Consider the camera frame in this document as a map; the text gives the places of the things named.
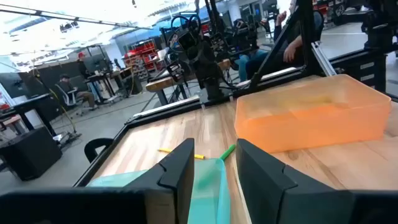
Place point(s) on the black floor box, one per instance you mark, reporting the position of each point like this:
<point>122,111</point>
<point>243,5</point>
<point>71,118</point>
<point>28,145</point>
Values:
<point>31,154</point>

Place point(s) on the black desk with monitors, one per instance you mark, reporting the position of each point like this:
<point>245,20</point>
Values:
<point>102,76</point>

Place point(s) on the white office chair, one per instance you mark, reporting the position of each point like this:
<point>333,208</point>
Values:
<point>66,98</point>

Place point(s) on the red parts bin shelf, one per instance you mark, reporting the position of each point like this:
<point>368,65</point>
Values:
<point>144,49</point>

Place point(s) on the dark workstation desk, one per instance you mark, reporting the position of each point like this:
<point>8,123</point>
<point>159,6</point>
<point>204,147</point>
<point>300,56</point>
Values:
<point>379,31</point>

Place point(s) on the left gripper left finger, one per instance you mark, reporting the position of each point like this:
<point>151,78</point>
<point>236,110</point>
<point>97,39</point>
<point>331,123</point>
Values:
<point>93,205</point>

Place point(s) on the yellow pencil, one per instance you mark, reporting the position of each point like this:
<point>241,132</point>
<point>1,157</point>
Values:
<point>180,153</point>

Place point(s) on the green pen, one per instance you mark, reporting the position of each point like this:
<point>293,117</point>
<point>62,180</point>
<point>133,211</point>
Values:
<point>228,152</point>

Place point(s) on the teal translucent plastic bin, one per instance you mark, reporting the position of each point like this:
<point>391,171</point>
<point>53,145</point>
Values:
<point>208,193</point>

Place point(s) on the orange translucent plastic bin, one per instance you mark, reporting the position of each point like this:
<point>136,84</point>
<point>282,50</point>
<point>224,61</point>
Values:
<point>311,118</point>

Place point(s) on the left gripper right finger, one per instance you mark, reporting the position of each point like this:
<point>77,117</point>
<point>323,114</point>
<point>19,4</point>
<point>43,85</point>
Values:
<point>280,199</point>

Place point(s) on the black side table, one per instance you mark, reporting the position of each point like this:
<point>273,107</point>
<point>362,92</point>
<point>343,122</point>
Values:
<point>31,102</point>

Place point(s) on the black background robot rig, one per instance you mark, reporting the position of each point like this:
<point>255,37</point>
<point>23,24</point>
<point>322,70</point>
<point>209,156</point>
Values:
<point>245,31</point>

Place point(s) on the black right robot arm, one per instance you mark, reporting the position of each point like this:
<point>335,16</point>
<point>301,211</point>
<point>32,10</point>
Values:
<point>205,65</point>

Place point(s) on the wooden workbench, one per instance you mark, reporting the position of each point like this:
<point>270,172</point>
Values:
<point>158,84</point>

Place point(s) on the person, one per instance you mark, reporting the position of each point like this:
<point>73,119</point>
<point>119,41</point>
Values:
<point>66,85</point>
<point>82,67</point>
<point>247,62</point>

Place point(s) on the black round chair back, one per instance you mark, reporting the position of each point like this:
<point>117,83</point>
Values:
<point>93,143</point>

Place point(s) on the black aluminium table frame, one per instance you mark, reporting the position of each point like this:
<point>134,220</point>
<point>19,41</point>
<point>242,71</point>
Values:
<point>308,31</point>

